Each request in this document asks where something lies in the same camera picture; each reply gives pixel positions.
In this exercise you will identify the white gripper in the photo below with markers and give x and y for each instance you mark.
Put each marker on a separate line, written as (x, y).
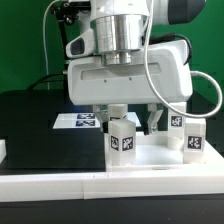
(166, 74)

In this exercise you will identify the white square tabletop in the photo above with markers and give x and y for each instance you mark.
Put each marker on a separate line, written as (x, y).
(156, 152)

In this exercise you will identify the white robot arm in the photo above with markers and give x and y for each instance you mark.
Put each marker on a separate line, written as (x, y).
(111, 62)

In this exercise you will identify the white sheet with tags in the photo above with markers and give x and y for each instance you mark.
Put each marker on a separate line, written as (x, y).
(77, 121)

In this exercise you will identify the white front fence bar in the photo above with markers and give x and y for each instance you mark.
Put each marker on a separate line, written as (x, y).
(16, 188)

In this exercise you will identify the white left fence block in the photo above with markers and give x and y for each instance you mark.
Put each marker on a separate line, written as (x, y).
(2, 150)

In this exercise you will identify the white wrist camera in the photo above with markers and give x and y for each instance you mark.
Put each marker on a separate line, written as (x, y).
(82, 46)

